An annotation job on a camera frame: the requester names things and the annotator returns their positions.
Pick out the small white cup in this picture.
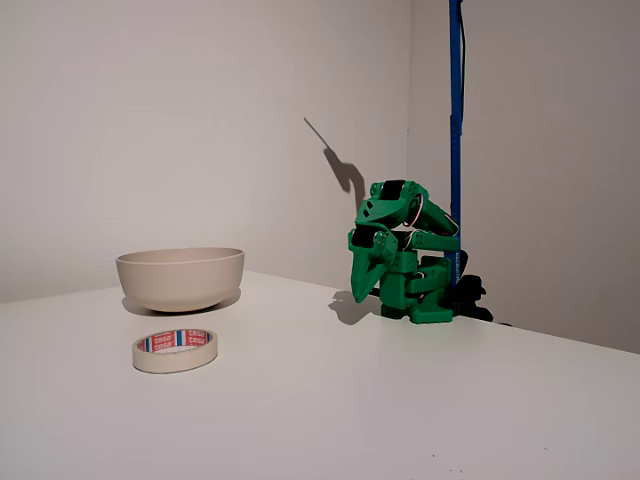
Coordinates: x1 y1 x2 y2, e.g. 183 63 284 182
131 328 220 375

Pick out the black table clamp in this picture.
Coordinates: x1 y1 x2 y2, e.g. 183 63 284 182
443 248 495 322

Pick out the beige round bowl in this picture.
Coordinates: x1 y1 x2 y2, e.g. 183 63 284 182
115 246 246 314

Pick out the blue camera pole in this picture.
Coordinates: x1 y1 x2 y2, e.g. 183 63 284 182
447 0 467 289

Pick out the black cable on pole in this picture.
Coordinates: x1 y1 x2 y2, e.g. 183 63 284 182
457 0 470 236

